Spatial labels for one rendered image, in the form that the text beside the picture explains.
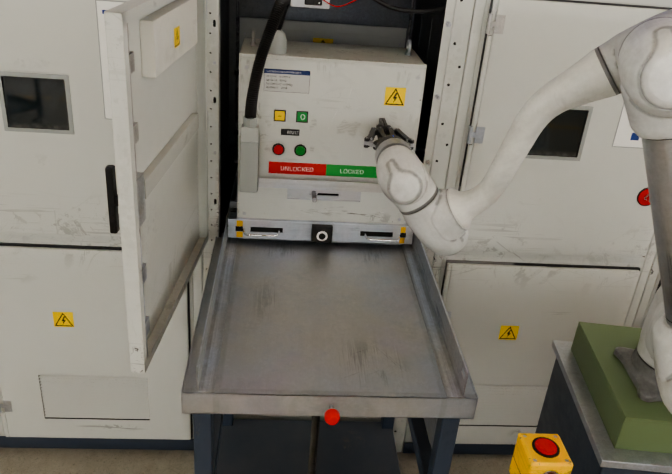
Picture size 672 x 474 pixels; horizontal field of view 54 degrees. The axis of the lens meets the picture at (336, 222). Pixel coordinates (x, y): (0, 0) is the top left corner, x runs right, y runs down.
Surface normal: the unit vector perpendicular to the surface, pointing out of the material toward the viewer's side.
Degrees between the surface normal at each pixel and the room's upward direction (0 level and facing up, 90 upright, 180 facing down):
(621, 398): 1
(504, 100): 90
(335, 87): 90
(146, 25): 90
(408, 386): 0
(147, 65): 90
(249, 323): 0
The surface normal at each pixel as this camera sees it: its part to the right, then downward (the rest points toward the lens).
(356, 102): 0.06, 0.44
